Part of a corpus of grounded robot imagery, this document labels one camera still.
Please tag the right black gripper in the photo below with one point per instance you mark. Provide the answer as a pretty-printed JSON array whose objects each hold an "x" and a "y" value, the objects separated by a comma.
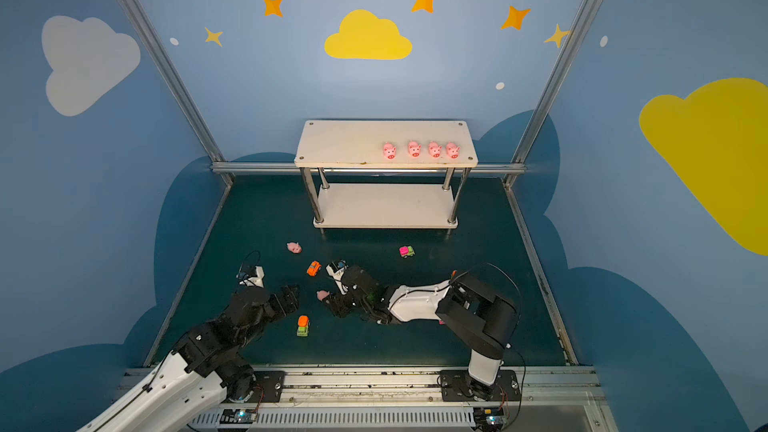
[{"x": 347, "y": 295}]

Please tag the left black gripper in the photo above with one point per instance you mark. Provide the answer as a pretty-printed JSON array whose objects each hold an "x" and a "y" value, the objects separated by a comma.
[{"x": 279, "y": 301}]

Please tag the pink green toy car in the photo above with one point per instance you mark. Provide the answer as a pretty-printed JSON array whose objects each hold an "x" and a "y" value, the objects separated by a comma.
[{"x": 406, "y": 251}]

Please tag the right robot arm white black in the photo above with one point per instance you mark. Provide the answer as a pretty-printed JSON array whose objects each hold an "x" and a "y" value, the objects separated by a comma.
[{"x": 480, "y": 317}]

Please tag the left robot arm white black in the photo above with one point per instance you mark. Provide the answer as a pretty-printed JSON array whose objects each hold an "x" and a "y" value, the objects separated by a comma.
[{"x": 204, "y": 367}]

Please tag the white two-tier shelf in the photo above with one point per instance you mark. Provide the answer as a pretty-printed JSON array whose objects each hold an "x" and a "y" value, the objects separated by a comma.
[{"x": 379, "y": 147}]

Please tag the orange green toy truck left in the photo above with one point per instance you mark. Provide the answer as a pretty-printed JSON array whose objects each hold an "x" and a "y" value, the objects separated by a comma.
[{"x": 303, "y": 326}]

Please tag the orange toy car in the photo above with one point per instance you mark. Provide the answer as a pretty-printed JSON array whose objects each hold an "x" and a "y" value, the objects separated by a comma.
[{"x": 314, "y": 269}]

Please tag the left controller board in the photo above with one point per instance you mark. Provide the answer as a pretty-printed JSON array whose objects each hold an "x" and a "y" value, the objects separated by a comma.
[{"x": 238, "y": 417}]

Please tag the controller board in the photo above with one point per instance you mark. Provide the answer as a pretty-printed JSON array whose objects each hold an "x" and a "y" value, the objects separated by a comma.
[
  {"x": 489, "y": 419},
  {"x": 238, "y": 417}
]

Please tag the right controller board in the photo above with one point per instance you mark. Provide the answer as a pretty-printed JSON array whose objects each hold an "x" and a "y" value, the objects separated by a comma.
[{"x": 489, "y": 419}]

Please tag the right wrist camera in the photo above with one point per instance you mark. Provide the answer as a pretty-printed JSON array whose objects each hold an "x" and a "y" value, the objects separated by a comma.
[{"x": 335, "y": 271}]

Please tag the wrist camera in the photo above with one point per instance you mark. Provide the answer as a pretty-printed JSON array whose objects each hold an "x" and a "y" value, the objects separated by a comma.
[
  {"x": 335, "y": 271},
  {"x": 251, "y": 276}
]

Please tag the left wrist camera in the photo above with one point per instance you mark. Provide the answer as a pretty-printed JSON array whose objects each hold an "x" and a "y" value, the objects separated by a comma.
[{"x": 251, "y": 276}]

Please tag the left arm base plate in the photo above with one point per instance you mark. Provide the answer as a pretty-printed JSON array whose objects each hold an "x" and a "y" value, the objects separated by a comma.
[{"x": 264, "y": 387}]

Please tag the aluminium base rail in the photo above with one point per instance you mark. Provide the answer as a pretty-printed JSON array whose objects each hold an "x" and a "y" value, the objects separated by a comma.
[{"x": 368, "y": 398}]

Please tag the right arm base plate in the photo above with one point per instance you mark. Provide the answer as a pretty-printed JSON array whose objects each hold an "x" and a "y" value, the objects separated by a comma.
[{"x": 459, "y": 386}]

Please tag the rear aluminium frame bar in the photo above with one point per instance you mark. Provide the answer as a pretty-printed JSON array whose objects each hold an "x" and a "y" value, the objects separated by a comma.
[{"x": 270, "y": 168}]

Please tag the right aluminium frame post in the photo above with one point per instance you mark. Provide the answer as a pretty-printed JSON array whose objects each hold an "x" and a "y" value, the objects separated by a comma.
[{"x": 584, "y": 18}]

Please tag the aluminium frame post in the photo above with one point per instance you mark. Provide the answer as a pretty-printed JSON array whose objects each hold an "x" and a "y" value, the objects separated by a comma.
[
  {"x": 584, "y": 18},
  {"x": 155, "y": 48}
]

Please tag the left aluminium frame post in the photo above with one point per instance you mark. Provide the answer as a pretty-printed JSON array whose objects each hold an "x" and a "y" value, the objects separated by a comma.
[{"x": 155, "y": 48}]

